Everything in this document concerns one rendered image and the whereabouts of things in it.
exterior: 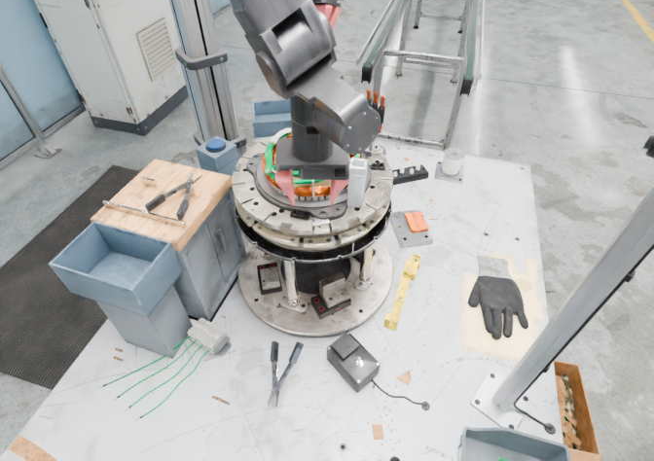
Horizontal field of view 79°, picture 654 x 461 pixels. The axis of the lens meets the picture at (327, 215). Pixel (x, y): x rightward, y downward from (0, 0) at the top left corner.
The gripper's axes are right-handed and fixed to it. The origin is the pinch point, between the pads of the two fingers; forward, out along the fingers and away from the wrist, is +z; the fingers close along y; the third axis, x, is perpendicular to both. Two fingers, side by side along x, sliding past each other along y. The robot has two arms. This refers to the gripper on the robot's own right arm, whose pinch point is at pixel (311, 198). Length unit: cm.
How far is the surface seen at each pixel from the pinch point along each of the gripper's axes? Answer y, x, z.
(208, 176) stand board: -21.5, 19.4, 10.9
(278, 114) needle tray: -9, 51, 14
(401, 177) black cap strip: 28, 50, 35
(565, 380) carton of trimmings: 95, 13, 102
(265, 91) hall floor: -37, 265, 115
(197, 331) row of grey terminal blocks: -24.7, -2.1, 36.1
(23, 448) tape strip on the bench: -53, -23, 41
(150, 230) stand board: -29.3, 4.0, 11.3
